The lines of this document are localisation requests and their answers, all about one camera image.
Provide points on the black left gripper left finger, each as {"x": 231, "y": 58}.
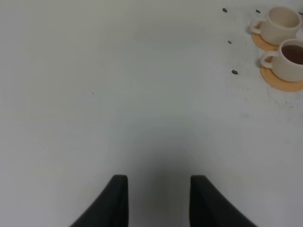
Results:
{"x": 111, "y": 207}

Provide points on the orange saucer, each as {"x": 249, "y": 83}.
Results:
{"x": 262, "y": 44}
{"x": 280, "y": 84}

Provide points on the white teacup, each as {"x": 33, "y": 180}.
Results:
{"x": 278, "y": 24}
{"x": 287, "y": 61}

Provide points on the near white teacup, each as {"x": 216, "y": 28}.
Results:
{"x": 287, "y": 61}

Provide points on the near orange saucer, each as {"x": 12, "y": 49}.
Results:
{"x": 280, "y": 84}

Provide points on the far white teacup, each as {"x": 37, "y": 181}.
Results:
{"x": 278, "y": 24}

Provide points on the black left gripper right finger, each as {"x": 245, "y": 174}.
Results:
{"x": 209, "y": 208}

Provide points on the far orange saucer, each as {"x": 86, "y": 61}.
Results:
{"x": 262, "y": 44}

